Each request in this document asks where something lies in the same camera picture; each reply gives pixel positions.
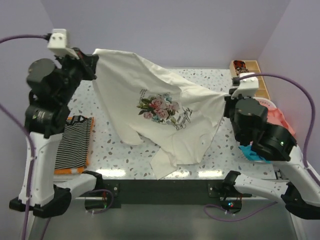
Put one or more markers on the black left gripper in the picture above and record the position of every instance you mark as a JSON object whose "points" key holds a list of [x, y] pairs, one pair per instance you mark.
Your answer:
{"points": [[89, 62]]}

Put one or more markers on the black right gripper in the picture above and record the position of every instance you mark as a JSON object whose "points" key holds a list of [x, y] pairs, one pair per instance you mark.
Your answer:
{"points": [[229, 100]]}

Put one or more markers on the white floral print t-shirt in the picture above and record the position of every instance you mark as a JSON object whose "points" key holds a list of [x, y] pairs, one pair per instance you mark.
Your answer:
{"points": [[145, 100]]}

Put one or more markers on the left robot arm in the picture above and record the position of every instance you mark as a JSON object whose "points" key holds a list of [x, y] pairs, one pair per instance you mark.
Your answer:
{"points": [[52, 84]]}

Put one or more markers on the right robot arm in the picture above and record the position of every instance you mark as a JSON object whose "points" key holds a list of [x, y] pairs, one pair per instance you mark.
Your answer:
{"points": [[301, 194]]}

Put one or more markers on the white plastic laundry basket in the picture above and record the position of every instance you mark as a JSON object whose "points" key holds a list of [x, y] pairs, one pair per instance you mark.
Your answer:
{"points": [[266, 102]]}

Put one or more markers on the pink black rolled socks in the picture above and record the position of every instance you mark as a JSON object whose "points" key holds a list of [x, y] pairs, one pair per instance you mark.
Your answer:
{"points": [[241, 70]]}

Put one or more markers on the red black rolled socks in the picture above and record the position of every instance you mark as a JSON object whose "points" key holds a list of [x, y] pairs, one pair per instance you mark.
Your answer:
{"points": [[239, 64]]}

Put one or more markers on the salmon orange garment in basket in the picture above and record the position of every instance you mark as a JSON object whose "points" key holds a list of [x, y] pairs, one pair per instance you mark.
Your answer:
{"points": [[276, 117]]}

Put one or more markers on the teal garment in basket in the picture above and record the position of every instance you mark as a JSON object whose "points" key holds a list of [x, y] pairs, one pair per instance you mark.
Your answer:
{"points": [[251, 155]]}

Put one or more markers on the black white striped folded shirt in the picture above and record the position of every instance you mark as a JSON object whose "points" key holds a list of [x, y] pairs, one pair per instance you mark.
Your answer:
{"points": [[72, 142]]}

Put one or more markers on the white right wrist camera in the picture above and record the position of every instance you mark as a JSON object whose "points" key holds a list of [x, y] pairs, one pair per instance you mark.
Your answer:
{"points": [[246, 85]]}

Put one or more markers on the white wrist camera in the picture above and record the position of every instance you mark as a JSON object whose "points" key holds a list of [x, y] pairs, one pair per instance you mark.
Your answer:
{"points": [[59, 43], [246, 85]]}

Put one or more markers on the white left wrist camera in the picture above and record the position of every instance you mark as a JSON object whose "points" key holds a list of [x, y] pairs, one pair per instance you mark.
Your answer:
{"points": [[59, 43]]}

